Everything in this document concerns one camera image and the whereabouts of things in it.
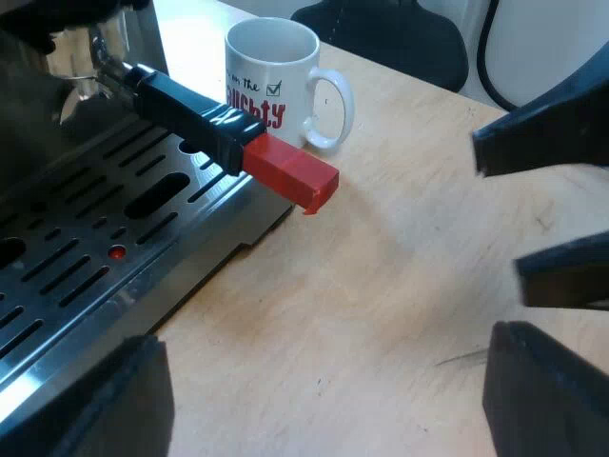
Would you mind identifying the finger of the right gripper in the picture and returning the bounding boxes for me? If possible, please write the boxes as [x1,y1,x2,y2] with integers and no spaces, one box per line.
[470,45,609,180]
[515,231,609,310]

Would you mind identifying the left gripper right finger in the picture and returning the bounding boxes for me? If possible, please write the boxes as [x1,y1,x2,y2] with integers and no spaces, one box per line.
[481,320,609,457]

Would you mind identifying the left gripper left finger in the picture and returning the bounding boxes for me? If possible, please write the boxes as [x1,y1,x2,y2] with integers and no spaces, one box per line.
[0,334,175,457]

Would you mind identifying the steel espresso machine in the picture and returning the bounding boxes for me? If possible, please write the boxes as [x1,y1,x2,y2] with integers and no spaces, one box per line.
[0,0,297,429]

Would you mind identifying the black chair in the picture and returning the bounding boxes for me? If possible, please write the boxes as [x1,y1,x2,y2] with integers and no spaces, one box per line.
[289,0,470,94]

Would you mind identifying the white mug with red and black print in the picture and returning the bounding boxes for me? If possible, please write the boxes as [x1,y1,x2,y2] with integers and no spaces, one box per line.
[223,16,357,150]

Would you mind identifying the black cable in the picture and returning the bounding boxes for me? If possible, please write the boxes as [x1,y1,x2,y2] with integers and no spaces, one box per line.
[476,0,521,112]

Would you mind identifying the filter holder with red-ended handle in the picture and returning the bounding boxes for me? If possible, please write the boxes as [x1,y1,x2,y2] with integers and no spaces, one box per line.
[45,18,341,218]

